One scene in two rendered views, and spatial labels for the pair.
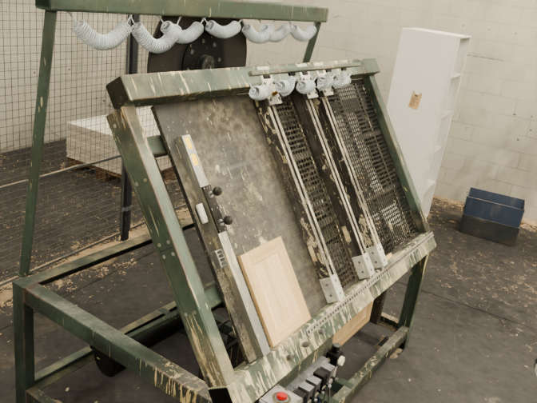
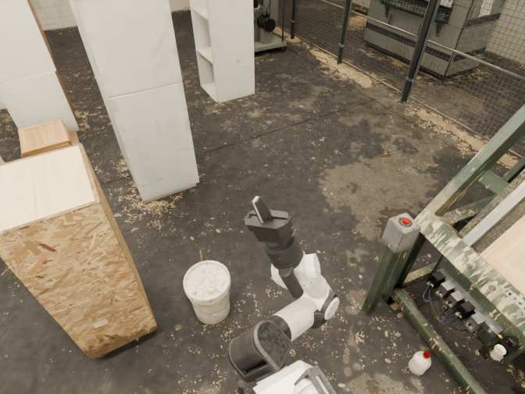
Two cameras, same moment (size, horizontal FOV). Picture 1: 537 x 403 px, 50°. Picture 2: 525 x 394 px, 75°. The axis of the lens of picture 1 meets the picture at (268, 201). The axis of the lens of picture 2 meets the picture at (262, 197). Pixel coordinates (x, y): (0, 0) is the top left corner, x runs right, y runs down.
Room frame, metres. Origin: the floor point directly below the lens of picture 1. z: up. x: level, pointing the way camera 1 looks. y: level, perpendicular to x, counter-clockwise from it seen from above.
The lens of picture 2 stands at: (1.78, -1.55, 2.25)
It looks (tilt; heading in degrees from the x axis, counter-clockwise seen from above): 43 degrees down; 125
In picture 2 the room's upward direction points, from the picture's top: straight up
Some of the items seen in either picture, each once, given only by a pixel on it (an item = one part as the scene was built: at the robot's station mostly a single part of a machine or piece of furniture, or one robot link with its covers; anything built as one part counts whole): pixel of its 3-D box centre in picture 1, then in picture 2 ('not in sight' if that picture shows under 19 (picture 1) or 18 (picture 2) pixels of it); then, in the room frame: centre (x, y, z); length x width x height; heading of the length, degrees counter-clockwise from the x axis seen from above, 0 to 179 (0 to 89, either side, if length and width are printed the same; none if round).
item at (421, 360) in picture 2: not in sight; (421, 361); (2.11, -0.33, 0.10); 0.10 x 0.10 x 0.20
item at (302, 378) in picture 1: (316, 385); (462, 312); (2.12, -0.32, 0.69); 0.50 x 0.14 x 0.24; 148
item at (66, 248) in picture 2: not in sight; (89, 266); (0.32, -1.18, 0.63); 0.50 x 0.42 x 1.25; 154
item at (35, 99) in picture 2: not in sight; (37, 94); (-2.55, 0.01, 0.36); 0.80 x 0.58 x 0.72; 154
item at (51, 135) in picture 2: not in sight; (52, 147); (-1.74, -0.39, 0.15); 0.61 x 0.52 x 0.31; 154
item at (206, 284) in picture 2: not in sight; (208, 289); (0.79, -0.75, 0.24); 0.32 x 0.30 x 0.47; 154
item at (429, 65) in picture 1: (415, 129); not in sight; (6.28, -1.49, 1.03); 0.61 x 0.58 x 2.05; 154
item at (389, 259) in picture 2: not in sight; (380, 281); (1.71, -0.14, 0.38); 0.06 x 0.06 x 0.75; 58
